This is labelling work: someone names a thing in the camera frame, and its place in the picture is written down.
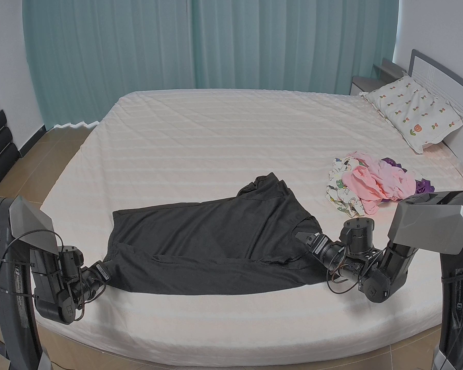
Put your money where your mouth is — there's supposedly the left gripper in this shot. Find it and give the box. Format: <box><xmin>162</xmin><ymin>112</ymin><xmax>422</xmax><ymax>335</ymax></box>
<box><xmin>83</xmin><ymin>260</ymin><xmax>112</xmax><ymax>290</ymax></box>

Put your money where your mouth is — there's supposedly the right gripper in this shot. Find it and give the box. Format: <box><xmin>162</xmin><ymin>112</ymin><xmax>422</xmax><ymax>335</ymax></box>
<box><xmin>296</xmin><ymin>230</ymin><xmax>349</xmax><ymax>271</ymax></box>

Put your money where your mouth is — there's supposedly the black T-shirt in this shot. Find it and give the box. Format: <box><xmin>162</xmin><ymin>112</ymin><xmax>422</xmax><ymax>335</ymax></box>
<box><xmin>107</xmin><ymin>172</ymin><xmax>334</xmax><ymax>296</ymax></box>

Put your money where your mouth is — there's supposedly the bed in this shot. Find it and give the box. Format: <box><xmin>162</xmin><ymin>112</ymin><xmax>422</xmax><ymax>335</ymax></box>
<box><xmin>35</xmin><ymin>49</ymin><xmax>463</xmax><ymax>363</ymax></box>

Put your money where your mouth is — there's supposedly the white printed garment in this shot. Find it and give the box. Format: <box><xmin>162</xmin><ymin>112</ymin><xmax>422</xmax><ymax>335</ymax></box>
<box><xmin>325</xmin><ymin>156</ymin><xmax>365</xmax><ymax>219</ymax></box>

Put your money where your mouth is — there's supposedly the pink garment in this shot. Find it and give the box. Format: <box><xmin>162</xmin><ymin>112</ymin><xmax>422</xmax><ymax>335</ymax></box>
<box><xmin>341</xmin><ymin>151</ymin><xmax>416</xmax><ymax>215</ymax></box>

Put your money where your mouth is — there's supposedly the purple garment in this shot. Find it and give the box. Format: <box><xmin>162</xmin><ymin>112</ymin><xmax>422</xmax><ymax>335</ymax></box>
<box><xmin>382</xmin><ymin>158</ymin><xmax>436</xmax><ymax>196</ymax></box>

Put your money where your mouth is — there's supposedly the grey white bedside table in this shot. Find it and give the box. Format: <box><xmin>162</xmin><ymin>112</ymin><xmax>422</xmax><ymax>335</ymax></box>
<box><xmin>350</xmin><ymin>57</ymin><xmax>406</xmax><ymax>96</ymax></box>

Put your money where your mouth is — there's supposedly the white printed pillow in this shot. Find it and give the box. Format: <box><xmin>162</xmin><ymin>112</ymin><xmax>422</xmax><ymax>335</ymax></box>
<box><xmin>360</xmin><ymin>72</ymin><xmax>463</xmax><ymax>154</ymax></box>

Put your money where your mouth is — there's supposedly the blue-green curtain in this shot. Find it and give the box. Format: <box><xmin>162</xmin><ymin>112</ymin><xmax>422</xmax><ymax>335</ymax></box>
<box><xmin>22</xmin><ymin>0</ymin><xmax>400</xmax><ymax>130</ymax></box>

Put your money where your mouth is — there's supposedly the black cable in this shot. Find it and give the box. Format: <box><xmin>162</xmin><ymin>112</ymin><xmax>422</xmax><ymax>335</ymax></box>
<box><xmin>0</xmin><ymin>230</ymin><xmax>64</xmax><ymax>296</ymax></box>
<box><xmin>75</xmin><ymin>284</ymin><xmax>109</xmax><ymax>321</ymax></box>
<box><xmin>326</xmin><ymin>262</ymin><xmax>357</xmax><ymax>296</ymax></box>

